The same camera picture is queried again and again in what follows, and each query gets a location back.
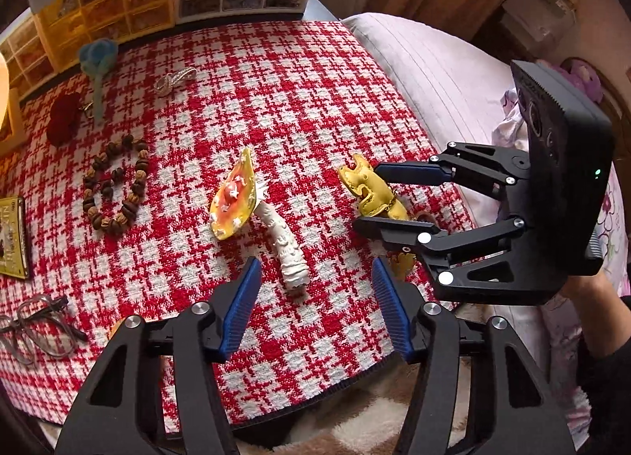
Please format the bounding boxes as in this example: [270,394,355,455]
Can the grey frame eyeglasses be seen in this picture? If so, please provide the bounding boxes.
[1,294,89,369]

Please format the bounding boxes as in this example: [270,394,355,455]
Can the yellow plush dog keychain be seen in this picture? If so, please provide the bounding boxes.
[337,153,416,282]

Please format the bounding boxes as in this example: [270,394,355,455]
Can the yellow anime card badge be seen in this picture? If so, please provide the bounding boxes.
[0,197,31,280]

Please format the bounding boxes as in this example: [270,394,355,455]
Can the brown wooden bead bracelet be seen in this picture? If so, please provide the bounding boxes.
[80,132,151,236]

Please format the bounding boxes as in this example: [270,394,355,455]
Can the white orange mushroom figurine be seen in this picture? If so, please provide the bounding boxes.
[208,146,312,294]

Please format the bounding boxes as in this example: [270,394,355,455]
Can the person's right hand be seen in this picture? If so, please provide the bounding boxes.
[560,270,617,308]

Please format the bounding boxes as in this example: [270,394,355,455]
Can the purple plush toy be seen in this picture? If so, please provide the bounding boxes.
[537,58,604,104]

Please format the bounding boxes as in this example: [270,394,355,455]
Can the floral bedsheet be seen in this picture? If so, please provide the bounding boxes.
[539,172,630,454]

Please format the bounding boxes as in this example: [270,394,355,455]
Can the pink striped pillow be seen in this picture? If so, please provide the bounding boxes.
[342,12,517,227]

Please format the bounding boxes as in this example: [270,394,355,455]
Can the brown white fuzzy blanket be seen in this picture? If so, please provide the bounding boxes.
[236,354,475,455]

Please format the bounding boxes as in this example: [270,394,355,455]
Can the red white houndstooth cloth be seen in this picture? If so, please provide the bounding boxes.
[1,22,437,424]

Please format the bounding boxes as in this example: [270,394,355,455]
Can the round glowing moon lamp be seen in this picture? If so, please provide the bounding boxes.
[0,54,27,157]

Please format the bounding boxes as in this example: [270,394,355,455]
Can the white drawer organizer left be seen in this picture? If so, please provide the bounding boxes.
[1,9,56,99]

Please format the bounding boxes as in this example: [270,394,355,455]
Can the yellow drawer organizer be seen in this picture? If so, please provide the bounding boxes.
[35,0,175,72]

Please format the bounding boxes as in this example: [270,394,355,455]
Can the cardboard boxes by wall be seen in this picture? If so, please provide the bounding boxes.
[500,0,577,51]

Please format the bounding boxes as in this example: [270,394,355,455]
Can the red velvet heart keychain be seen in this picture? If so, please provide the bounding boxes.
[46,92,81,147]

